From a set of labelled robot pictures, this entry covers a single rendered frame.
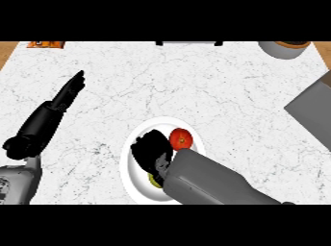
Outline grey pot with brown rim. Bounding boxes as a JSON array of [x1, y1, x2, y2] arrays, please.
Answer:
[[256, 41, 312, 61]]

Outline orange packet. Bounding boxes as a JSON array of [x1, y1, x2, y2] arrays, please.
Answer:
[[26, 41, 66, 49]]

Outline yellow-green pear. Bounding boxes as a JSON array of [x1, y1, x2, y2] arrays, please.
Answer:
[[147, 173, 165, 189]]

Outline white round plate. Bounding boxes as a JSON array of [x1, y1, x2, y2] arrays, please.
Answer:
[[119, 116, 206, 206]]

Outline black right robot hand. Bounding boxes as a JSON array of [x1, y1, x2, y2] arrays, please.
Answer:
[[128, 129, 173, 179]]

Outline red tomato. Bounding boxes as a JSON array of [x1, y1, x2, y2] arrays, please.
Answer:
[[168, 128, 194, 152]]

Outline grey cardboard box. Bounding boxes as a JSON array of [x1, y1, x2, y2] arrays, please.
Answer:
[[281, 59, 331, 160]]

